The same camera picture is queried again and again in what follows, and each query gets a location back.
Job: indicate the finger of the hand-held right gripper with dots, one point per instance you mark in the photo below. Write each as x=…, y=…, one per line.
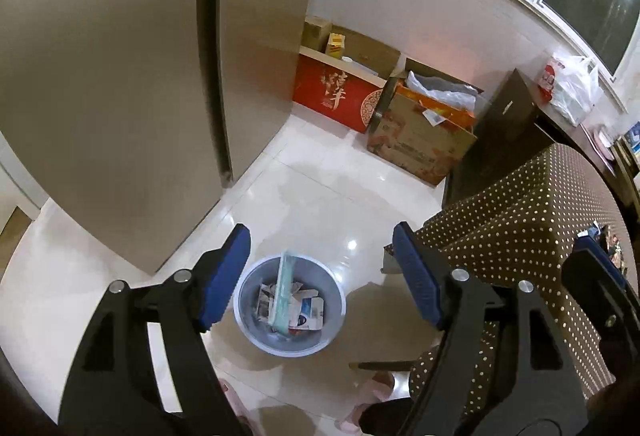
x=600, y=301

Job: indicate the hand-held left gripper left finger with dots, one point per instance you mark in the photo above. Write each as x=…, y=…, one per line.
x=222, y=286

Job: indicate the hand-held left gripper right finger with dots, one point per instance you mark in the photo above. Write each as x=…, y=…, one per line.
x=420, y=281

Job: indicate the grey plastic waste bin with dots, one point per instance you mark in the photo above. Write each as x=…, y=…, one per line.
x=245, y=311

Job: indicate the newspaper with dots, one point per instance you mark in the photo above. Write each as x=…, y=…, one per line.
x=265, y=301

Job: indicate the light teal carton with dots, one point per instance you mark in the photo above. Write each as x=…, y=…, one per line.
x=284, y=286

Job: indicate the white and blue carton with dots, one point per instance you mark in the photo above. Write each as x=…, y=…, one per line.
x=307, y=311

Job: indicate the brown polka dot tablecloth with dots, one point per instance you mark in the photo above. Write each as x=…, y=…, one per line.
x=525, y=226

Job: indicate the pink slipper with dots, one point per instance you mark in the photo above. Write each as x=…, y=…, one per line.
x=372, y=391

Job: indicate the large printed cardboard box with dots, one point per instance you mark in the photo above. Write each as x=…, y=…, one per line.
x=420, y=141

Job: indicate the dark wooden cabinet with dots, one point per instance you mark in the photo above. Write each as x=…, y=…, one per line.
x=500, y=131

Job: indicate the white plastic sheet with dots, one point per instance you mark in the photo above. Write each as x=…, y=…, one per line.
x=440, y=91

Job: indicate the red gift box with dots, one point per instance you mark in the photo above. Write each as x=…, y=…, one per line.
x=340, y=94

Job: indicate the white plastic bag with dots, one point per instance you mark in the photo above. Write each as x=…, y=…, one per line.
x=572, y=86

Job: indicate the beige refrigerator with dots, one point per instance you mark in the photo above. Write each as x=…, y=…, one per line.
x=100, y=91

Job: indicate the flat cardboard box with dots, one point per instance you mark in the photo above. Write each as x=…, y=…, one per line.
x=372, y=51

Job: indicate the yellow box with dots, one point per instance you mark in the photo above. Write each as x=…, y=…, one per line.
x=336, y=44

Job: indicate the small cardboard box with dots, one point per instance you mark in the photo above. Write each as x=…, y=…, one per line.
x=316, y=32

